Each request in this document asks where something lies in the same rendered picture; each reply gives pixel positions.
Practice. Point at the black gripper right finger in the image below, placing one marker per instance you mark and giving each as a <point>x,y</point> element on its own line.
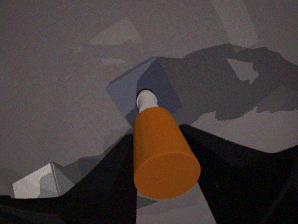
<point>241,185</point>

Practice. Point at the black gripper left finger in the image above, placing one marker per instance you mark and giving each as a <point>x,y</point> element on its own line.
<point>106,195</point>

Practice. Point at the orange marker cap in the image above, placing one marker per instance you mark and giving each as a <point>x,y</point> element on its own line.
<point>163,165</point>

